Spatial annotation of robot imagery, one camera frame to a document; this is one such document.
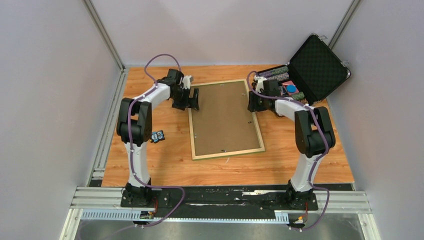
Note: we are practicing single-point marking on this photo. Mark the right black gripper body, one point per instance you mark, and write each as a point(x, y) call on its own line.
point(262, 106)

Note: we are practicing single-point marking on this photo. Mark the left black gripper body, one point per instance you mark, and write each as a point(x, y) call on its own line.
point(182, 99)

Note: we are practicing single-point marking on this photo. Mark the wooden picture frame green trim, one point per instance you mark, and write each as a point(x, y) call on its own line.
point(228, 155)

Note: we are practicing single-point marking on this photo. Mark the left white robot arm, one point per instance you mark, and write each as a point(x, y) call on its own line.
point(135, 126)

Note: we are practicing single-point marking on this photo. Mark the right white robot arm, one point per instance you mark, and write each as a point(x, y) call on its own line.
point(314, 137)

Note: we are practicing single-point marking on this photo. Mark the blue dealer button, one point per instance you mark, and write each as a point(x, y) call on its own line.
point(291, 89)

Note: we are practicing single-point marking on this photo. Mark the blue yellow chip row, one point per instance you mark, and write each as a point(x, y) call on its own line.
point(279, 77)

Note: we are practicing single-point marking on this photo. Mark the top blue green chip row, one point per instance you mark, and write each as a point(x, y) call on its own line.
point(273, 71)

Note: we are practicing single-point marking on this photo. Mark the green poker chip row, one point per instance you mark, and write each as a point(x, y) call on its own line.
point(298, 96)

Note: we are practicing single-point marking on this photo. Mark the small blue owl toy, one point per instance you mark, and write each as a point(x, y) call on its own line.
point(157, 136)

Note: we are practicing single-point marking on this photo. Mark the black poker chip case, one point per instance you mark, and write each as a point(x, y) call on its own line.
point(316, 70)

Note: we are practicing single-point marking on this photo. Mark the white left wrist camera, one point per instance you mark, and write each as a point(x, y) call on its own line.
point(187, 81)

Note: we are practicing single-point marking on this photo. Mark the black mounting base rail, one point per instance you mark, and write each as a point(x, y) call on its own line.
point(208, 204)

